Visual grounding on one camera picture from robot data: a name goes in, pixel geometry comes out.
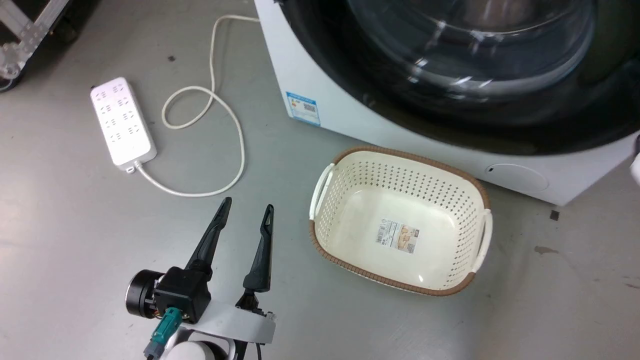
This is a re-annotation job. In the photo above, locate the paper label in basket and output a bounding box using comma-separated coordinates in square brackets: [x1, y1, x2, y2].
[375, 218, 421, 254]

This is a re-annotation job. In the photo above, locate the white washing machine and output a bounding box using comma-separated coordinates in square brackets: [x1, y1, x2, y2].
[253, 0, 640, 207]

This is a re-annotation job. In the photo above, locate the white power strip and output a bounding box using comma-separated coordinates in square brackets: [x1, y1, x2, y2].
[90, 76, 158, 174]

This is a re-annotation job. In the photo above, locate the white power cord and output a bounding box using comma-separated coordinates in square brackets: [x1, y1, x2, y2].
[134, 14, 262, 198]

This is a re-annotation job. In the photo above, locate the round white filter cover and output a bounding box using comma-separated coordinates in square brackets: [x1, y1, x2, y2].
[484, 163, 551, 193]

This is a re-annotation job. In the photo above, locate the teal plug cable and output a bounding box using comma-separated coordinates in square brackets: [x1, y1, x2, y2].
[143, 307, 184, 360]

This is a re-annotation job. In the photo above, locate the dark glass washing machine door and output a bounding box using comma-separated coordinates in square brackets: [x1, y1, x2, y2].
[277, 0, 640, 157]

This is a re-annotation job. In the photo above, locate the blue energy label sticker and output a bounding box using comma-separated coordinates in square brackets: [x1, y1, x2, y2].
[285, 90, 322, 127]

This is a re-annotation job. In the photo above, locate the cream laundry basket brown rim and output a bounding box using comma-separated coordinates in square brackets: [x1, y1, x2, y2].
[308, 145, 494, 297]

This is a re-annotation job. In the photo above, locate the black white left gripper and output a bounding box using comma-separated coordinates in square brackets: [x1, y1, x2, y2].
[125, 196, 277, 346]

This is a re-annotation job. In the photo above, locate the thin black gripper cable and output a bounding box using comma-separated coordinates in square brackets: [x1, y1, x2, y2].
[232, 339, 264, 360]

